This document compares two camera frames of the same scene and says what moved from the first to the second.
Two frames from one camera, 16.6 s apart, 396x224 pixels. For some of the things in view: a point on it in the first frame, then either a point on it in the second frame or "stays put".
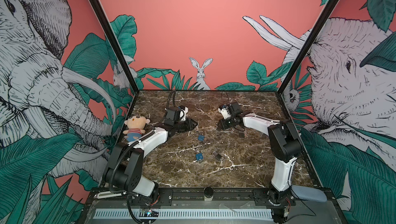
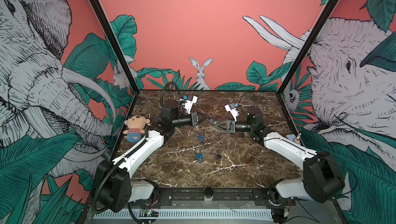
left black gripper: [190, 125] -> [195, 118]
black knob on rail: [208, 194] stays put
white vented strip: [218, 214] stays put
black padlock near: [216, 156] stays put
